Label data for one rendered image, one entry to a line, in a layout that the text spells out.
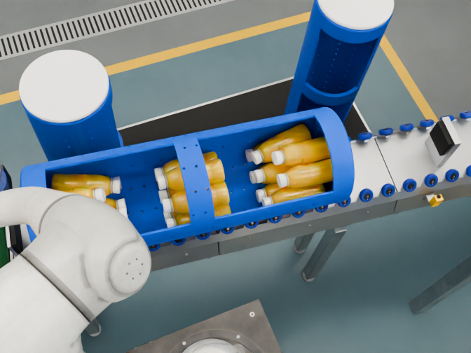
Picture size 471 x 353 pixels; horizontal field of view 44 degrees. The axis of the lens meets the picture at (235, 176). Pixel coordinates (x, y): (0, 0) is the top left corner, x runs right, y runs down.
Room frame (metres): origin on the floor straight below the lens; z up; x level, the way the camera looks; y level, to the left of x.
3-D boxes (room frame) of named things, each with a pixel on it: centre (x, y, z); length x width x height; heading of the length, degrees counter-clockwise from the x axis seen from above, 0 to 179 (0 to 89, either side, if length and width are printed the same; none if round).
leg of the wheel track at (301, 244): (0.99, -0.35, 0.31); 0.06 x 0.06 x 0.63; 23
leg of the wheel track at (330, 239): (0.86, -0.40, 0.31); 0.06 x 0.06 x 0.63; 23
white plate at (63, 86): (1.02, 0.58, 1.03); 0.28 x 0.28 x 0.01
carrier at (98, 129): (1.02, 0.58, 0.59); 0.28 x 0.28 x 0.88
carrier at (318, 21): (1.57, -0.33, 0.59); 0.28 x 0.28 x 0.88
